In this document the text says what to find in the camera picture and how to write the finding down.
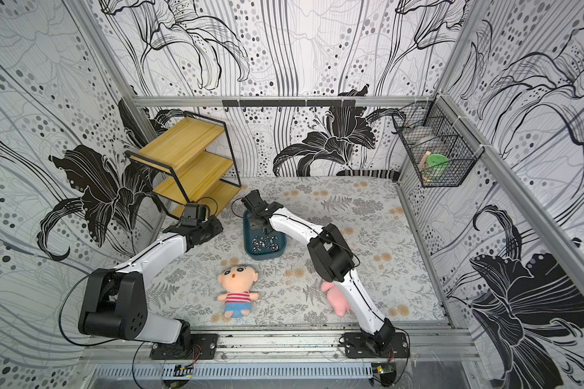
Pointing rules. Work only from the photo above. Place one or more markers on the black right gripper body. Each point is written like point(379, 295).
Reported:
point(259, 212)

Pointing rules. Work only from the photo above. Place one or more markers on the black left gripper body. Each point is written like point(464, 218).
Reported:
point(209, 229)

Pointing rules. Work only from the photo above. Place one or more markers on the teal plastic storage box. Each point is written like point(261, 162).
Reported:
point(249, 234)

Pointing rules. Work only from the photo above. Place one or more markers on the black wall rail bar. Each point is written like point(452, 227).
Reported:
point(245, 103)

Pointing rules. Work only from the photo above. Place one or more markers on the green round lid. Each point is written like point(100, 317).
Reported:
point(437, 161)

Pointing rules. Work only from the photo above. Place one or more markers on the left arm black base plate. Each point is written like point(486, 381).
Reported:
point(197, 346)

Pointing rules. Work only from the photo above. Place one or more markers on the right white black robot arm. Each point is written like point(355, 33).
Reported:
point(333, 260)

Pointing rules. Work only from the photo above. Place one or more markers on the black wire basket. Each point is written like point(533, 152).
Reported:
point(427, 127)

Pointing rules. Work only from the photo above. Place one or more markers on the boy plush doll striped shirt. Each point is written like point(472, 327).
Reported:
point(238, 298)

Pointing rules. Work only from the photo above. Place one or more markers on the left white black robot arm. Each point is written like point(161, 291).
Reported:
point(115, 300)

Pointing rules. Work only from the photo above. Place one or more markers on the pile of silver wing nuts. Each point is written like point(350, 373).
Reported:
point(265, 244)

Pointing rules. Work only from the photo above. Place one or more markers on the black white striped cloth roll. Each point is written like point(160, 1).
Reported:
point(392, 175)

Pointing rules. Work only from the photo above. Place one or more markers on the white slotted cable duct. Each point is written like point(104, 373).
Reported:
point(243, 371)

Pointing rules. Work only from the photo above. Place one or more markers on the pink plush toy red hat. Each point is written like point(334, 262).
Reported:
point(336, 298)

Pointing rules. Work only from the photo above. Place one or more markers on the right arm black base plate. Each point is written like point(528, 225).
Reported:
point(358, 345)

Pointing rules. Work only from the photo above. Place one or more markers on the wooden shelf black metal frame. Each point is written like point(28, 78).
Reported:
point(198, 161)

